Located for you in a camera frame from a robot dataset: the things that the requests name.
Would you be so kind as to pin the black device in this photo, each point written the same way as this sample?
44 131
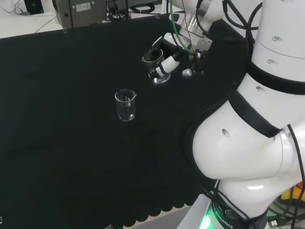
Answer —
35 6

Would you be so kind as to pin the clear glass beaker with water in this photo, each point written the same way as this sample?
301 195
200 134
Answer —
152 57

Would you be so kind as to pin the grey metal equipment box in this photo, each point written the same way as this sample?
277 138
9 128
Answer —
83 14

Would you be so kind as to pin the empty clear glass beaker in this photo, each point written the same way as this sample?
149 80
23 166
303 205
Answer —
125 105

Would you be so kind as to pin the black bench cloth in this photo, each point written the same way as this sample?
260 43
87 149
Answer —
71 119

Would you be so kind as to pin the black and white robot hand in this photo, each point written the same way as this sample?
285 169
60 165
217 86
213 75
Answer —
199 64

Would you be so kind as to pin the yellow stop button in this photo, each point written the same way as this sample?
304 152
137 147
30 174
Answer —
297 193

